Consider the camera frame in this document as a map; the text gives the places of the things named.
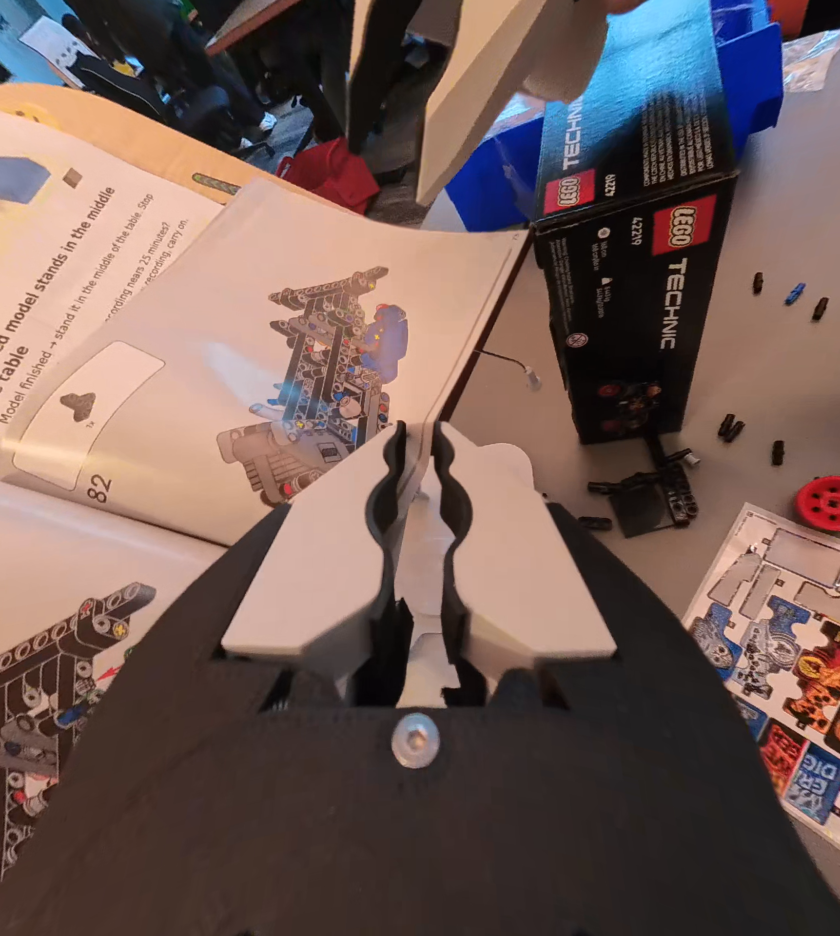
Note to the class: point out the printed instruction sheet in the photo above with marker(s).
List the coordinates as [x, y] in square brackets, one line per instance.
[61, 256]

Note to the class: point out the clear plastic bag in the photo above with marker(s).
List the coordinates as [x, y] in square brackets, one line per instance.
[814, 62]

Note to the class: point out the dark flat panel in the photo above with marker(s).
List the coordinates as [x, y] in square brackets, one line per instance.
[639, 515]

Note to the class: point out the red wheel rim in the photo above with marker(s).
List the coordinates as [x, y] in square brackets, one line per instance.
[836, 504]

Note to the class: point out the red bag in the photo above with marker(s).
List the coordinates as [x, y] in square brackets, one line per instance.
[325, 172]

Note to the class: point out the blue plastic bin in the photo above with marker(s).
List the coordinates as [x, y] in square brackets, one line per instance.
[752, 88]

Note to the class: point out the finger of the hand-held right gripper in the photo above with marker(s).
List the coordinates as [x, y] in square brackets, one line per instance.
[478, 88]
[360, 29]

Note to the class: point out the colourful sticker sheet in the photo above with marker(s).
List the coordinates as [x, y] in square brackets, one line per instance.
[778, 629]

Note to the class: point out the grey desk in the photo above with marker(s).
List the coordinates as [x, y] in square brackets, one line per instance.
[800, 183]

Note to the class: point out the thin black beam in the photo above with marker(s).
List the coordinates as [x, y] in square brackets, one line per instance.
[661, 453]

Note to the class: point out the black toy set box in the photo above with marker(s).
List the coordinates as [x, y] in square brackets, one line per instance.
[632, 329]

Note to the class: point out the small blue pin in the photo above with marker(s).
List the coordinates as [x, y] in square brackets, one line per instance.
[795, 293]

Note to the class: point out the instruction booklet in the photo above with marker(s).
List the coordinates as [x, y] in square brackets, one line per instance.
[244, 292]

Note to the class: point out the black double pin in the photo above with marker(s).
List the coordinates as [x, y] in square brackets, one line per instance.
[731, 428]

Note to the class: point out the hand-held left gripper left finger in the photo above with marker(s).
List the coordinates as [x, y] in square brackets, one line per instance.
[310, 578]

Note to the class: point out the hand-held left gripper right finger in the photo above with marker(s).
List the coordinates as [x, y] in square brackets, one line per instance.
[529, 578]

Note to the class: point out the thick black holed beam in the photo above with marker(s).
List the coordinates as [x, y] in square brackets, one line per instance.
[683, 501]

